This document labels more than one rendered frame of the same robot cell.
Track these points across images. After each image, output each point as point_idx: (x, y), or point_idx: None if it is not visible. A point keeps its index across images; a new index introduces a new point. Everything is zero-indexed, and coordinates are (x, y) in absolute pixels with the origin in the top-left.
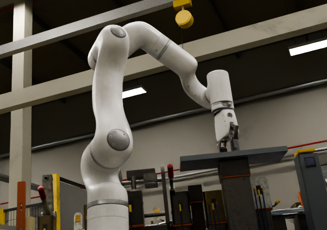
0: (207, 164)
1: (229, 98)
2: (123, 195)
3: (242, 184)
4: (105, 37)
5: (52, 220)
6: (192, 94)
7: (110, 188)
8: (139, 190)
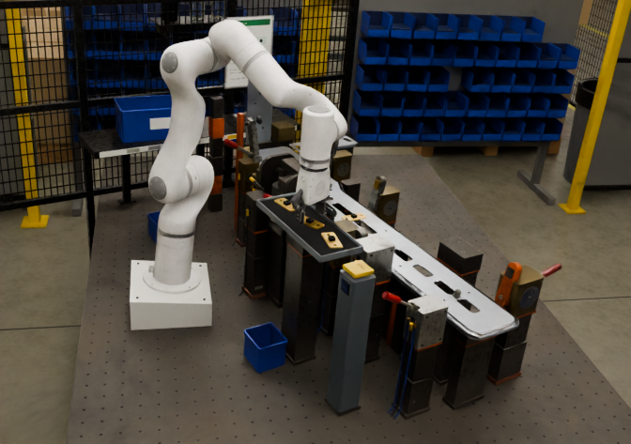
0: None
1: (310, 157)
2: (173, 229)
3: (297, 260)
4: (160, 68)
5: (245, 169)
6: None
7: (162, 222)
8: (254, 201)
